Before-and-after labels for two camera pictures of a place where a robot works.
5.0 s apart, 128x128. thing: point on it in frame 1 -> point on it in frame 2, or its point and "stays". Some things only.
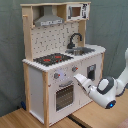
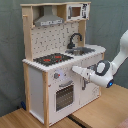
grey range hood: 48,18 stays
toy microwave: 78,11 stays
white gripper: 85,82 -> 82,71
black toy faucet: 71,45 stays
